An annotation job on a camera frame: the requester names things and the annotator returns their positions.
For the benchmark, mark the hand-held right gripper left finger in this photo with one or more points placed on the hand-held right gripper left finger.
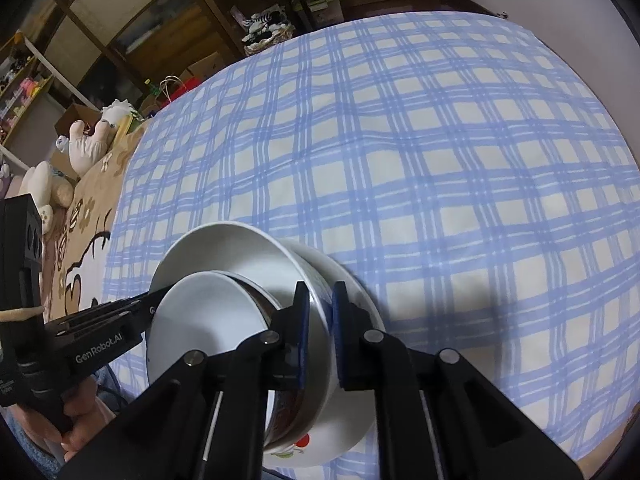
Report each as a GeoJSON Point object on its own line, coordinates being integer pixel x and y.
{"type": "Point", "coordinates": [301, 335]}

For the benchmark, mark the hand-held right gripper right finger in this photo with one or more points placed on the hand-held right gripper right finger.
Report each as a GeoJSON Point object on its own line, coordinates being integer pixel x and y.
{"type": "Point", "coordinates": [341, 335]}

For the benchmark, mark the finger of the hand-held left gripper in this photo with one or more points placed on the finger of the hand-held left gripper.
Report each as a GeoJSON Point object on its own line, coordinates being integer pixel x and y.
{"type": "Point", "coordinates": [100, 312]}

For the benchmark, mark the large cherry print plate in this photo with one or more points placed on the large cherry print plate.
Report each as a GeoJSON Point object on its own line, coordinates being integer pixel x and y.
{"type": "Point", "coordinates": [360, 310]}

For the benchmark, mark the large white printed bowl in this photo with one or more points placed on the large white printed bowl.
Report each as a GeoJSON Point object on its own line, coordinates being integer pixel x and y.
{"type": "Point", "coordinates": [240, 250]}

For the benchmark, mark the person's left hand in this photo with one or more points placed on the person's left hand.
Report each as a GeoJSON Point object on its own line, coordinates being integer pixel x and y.
{"type": "Point", "coordinates": [82, 410]}

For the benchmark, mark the brown cartoon blanket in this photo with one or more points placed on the brown cartoon blanket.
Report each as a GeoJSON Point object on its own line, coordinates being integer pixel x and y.
{"type": "Point", "coordinates": [85, 240]}

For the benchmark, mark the cream plush toy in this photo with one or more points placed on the cream plush toy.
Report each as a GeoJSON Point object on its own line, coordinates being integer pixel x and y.
{"type": "Point", "coordinates": [45, 190]}

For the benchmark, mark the pinkish white plush toy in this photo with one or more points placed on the pinkish white plush toy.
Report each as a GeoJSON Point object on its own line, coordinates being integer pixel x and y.
{"type": "Point", "coordinates": [87, 150]}

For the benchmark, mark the small blue white plush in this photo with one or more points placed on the small blue white plush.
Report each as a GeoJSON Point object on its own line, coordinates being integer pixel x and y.
{"type": "Point", "coordinates": [62, 143]}

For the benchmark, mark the blue plaid bed sheet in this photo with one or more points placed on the blue plaid bed sheet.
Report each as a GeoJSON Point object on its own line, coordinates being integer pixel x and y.
{"type": "Point", "coordinates": [450, 185]}

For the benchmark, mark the yellow cloth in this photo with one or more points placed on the yellow cloth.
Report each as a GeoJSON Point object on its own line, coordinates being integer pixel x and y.
{"type": "Point", "coordinates": [131, 125]}

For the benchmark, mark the cardboard box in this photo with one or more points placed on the cardboard box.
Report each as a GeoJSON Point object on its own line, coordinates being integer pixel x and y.
{"type": "Point", "coordinates": [70, 115]}

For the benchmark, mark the white fluffy toy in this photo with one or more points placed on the white fluffy toy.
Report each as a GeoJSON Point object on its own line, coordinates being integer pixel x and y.
{"type": "Point", "coordinates": [119, 110]}

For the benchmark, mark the green bottle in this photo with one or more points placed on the green bottle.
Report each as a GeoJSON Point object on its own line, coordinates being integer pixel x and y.
{"type": "Point", "coordinates": [151, 88]}

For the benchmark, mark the shelf with colourful things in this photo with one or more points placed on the shelf with colourful things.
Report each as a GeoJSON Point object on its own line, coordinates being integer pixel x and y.
{"type": "Point", "coordinates": [22, 95]}

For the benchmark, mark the white pole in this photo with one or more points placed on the white pole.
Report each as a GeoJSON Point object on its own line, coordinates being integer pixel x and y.
{"type": "Point", "coordinates": [55, 67]}

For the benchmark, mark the wooden cabinet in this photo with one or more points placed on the wooden cabinet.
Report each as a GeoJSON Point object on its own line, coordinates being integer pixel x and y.
{"type": "Point", "coordinates": [165, 25]}

